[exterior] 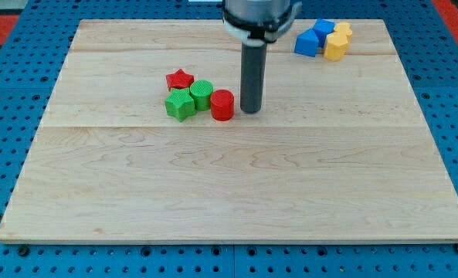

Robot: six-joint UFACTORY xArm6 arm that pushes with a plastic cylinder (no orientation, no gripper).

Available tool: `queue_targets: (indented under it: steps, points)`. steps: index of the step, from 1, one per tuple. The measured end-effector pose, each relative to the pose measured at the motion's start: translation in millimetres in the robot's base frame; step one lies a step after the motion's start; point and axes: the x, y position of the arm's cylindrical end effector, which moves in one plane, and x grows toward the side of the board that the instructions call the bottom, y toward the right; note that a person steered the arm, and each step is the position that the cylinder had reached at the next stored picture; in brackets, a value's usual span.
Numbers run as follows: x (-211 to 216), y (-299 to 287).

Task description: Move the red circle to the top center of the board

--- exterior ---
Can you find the green star block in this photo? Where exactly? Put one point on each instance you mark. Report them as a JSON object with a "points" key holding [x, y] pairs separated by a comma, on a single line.
{"points": [[179, 104]]}

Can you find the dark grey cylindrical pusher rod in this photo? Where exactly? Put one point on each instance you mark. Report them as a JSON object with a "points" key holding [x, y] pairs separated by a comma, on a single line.
{"points": [[253, 64]]}

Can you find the yellow heart block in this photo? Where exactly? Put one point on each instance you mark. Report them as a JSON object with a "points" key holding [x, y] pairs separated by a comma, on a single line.
{"points": [[344, 28]]}

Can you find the yellow hexagon block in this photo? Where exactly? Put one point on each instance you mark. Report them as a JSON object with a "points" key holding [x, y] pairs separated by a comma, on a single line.
{"points": [[335, 46]]}

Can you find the green cylinder block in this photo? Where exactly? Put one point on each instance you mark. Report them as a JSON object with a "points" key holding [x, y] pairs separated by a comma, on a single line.
{"points": [[201, 91]]}

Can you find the red star block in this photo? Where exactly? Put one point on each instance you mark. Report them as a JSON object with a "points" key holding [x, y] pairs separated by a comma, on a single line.
{"points": [[179, 80]]}

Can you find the blue pentagon block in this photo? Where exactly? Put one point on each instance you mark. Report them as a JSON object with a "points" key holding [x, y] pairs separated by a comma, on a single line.
{"points": [[307, 43]]}

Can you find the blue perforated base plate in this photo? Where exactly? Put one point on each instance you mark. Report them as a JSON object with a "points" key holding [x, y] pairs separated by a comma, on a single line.
{"points": [[424, 32]]}

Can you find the red cylinder block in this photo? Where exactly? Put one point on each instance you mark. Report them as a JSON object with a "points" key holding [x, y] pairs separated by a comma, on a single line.
{"points": [[222, 105]]}

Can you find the blue cube block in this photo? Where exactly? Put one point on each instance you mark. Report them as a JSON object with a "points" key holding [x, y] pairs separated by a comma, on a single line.
{"points": [[322, 28]]}

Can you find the light wooden board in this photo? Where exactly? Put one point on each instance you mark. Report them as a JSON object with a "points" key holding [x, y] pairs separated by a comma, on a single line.
{"points": [[340, 152]]}

